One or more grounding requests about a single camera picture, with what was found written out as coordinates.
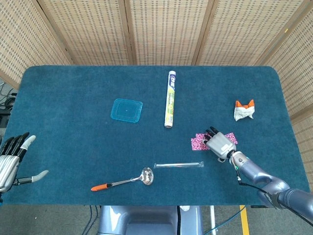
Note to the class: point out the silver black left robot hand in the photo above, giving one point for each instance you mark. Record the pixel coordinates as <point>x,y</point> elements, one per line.
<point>8,169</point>

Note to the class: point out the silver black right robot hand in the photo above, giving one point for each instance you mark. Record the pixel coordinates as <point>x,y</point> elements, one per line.
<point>221,144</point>

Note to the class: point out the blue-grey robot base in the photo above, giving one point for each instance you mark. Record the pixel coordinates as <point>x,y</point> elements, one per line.
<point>146,220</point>

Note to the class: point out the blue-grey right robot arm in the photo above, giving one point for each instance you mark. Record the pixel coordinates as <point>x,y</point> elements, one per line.
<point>252,171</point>

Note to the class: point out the crumpled orange white packet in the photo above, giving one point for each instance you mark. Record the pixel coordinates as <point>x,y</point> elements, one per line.
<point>243,112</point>

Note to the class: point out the clear wrapped straw pack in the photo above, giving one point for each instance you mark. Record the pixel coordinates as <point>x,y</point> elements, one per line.
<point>178,165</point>

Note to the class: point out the black equipment box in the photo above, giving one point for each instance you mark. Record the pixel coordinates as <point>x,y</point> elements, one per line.
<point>3,118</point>

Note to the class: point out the blue felt table cover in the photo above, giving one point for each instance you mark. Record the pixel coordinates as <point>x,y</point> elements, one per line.
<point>61,147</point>

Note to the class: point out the cling film roll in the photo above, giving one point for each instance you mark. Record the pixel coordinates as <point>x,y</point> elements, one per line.
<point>170,100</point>

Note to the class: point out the yellow floor tape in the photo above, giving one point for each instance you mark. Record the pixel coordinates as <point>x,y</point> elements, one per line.
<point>244,220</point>

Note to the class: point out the blue transparent plastic lid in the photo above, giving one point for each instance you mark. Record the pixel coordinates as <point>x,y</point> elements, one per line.
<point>126,110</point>

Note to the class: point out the woven bamboo screen panel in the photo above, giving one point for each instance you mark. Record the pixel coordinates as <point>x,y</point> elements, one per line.
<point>298,61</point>
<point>19,36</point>
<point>239,31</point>
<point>93,31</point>
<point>166,31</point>

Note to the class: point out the black table bracket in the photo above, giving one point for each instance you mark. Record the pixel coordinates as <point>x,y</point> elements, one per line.
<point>256,206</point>

